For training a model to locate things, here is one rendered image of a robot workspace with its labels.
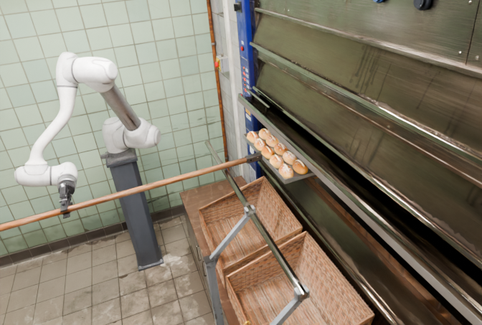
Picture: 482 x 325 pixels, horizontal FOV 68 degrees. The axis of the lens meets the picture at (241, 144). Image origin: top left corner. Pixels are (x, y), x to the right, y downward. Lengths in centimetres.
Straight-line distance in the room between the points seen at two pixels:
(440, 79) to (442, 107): 8
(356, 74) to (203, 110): 198
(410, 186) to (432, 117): 25
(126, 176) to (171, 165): 74
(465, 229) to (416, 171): 21
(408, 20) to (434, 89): 20
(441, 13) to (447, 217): 54
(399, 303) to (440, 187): 55
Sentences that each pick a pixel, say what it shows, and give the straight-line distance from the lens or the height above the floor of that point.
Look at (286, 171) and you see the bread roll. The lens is 177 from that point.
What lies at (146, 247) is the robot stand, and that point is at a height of 21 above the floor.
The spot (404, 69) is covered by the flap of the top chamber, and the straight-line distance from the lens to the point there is 118.
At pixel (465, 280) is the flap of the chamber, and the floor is 141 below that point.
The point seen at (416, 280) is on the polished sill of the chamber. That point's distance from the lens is 141.
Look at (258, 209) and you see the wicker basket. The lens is 251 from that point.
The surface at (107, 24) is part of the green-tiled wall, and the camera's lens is 285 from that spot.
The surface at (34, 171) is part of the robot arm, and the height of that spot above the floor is 129.
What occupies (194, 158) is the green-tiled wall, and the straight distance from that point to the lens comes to 329.
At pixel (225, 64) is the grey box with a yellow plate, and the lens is 268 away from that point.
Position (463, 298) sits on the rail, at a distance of 105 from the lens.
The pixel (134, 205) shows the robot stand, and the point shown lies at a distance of 276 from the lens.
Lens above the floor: 220
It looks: 29 degrees down
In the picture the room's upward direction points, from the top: 5 degrees counter-clockwise
